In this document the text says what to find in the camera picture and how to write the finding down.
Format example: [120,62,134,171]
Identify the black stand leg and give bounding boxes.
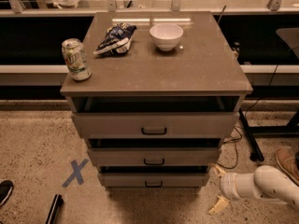
[238,109,264,161]

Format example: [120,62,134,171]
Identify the white bowl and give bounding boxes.
[149,23,183,51]

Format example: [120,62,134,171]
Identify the blue tape cross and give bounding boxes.
[63,159,89,188]

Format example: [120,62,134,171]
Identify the grey drawer cabinet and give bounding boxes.
[60,11,254,191]

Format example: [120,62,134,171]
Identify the black shoe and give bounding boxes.
[0,180,14,206]

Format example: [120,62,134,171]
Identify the black floor cable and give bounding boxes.
[216,100,260,170]

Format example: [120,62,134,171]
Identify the grey drawer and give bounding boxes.
[98,173,209,188]
[72,112,239,139]
[87,147,220,167]

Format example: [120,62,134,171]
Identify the blue chip bag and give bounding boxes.
[93,22,137,55]

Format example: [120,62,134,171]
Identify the green white soda can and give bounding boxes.
[62,38,92,81]

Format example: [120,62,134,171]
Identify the metal railing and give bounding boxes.
[0,0,299,17]

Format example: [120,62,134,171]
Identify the black bar on floor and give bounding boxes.
[45,194,64,224]

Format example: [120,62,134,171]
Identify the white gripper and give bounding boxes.
[208,163,240,215]

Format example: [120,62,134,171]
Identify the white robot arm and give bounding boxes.
[208,164,299,215]

